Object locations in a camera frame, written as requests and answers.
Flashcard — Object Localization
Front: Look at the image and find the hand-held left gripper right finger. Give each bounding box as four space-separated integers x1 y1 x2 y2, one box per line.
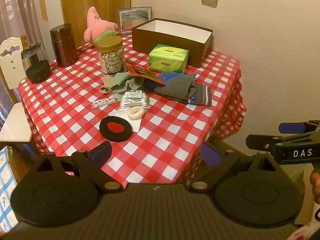
185 142 290 192

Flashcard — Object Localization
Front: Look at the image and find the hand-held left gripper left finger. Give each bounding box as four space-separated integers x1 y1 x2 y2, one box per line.
34 141 124 193

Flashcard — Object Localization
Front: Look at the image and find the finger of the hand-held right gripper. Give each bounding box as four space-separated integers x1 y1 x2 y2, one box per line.
246 134 278 153
278 120 320 134

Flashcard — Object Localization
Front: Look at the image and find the pink printed bandage strip packet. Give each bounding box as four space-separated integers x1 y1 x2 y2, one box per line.
91 97 117 110

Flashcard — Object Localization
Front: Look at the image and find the cotton swab pack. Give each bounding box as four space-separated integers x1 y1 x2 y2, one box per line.
119 90 150 110

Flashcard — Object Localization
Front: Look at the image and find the beige stocking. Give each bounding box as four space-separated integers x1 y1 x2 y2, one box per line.
101 76 115 93

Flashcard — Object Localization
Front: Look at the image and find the green microfiber cloth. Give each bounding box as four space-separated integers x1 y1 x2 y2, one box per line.
109 72 147 101

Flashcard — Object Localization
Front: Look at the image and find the brown cardboard box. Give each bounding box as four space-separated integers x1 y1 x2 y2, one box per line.
132 18 213 68

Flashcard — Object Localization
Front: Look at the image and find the person's right hand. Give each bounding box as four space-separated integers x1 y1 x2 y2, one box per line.
309 171 320 204

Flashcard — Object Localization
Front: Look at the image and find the white paper napkin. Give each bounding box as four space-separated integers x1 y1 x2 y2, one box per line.
110 109 143 133

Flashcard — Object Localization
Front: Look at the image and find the white scrunchie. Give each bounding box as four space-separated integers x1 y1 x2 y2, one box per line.
127 107 145 121

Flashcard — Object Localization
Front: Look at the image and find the red white checkered tablecloth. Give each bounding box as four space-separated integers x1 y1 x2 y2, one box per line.
18 34 247 184

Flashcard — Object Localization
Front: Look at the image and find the orange snack packet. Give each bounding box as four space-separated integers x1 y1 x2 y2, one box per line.
126 64 164 84

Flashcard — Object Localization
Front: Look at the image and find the white wooden chair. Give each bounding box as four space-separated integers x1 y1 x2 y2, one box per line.
0 36 33 143

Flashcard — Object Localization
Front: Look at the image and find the nut jar with gold lid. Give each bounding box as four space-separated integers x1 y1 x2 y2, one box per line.
97 36 127 76

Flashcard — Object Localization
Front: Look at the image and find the blue white patterned cloth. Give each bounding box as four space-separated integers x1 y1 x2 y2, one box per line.
0 146 18 230

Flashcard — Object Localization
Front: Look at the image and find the glass jar with black base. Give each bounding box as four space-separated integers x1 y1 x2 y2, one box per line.
21 35 51 84

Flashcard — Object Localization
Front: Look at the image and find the green tissue pack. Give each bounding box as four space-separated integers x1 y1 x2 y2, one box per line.
149 44 190 74

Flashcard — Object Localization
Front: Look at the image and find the brown metal canister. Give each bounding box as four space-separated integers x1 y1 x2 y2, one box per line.
50 23 78 68

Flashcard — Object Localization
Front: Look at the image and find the pink starfish plush toy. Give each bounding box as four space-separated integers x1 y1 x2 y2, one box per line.
84 6 118 47

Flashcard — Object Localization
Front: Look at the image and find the wooden door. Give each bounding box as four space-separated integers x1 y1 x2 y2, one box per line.
59 0 133 48

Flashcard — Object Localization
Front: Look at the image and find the sheer curtain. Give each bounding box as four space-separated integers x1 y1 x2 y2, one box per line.
0 0 45 128

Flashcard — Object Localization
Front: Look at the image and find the black round ring pad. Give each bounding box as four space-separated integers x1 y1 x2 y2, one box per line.
99 116 133 142

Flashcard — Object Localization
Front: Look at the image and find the silver picture frame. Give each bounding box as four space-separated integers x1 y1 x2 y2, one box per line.
116 6 152 34

